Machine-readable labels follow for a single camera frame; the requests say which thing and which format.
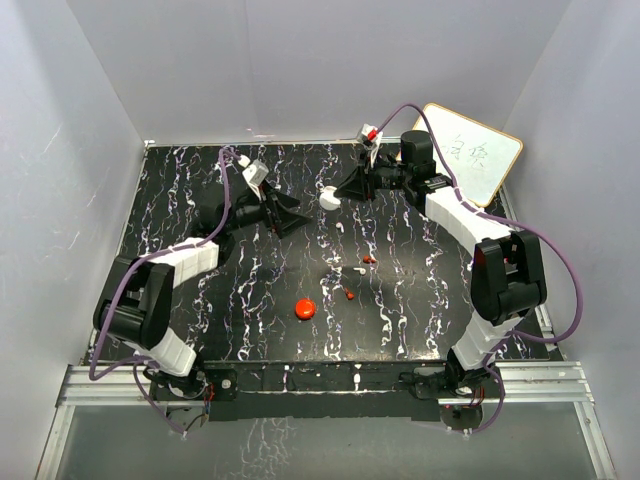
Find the black front base bar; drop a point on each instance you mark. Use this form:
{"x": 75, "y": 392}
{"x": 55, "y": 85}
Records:
{"x": 327, "y": 389}

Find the white earbud charging case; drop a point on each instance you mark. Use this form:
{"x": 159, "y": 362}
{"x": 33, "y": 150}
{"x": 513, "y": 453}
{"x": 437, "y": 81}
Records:
{"x": 327, "y": 199}

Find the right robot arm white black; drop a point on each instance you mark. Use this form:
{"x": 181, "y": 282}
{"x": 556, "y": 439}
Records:
{"x": 507, "y": 276}

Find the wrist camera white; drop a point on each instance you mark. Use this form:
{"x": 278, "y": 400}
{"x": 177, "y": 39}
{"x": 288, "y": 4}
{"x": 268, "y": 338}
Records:
{"x": 254, "y": 173}
{"x": 369, "y": 136}

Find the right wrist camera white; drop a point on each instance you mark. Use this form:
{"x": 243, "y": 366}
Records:
{"x": 369, "y": 136}

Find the red earbud charging case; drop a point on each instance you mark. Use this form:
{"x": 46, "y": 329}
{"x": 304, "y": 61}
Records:
{"x": 305, "y": 309}

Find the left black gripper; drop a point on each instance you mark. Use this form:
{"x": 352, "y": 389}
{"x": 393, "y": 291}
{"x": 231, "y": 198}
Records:
{"x": 285, "y": 221}

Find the whiteboard with wooden frame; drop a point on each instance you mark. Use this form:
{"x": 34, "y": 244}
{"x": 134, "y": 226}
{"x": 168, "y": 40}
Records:
{"x": 479, "y": 156}

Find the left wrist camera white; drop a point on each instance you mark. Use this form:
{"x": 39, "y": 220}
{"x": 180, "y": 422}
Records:
{"x": 254, "y": 173}

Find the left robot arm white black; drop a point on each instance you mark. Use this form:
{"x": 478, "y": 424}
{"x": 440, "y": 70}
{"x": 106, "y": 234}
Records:
{"x": 135, "y": 304}

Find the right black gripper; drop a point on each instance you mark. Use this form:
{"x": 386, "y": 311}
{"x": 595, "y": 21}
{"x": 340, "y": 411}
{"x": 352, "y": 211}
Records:
{"x": 361, "y": 183}

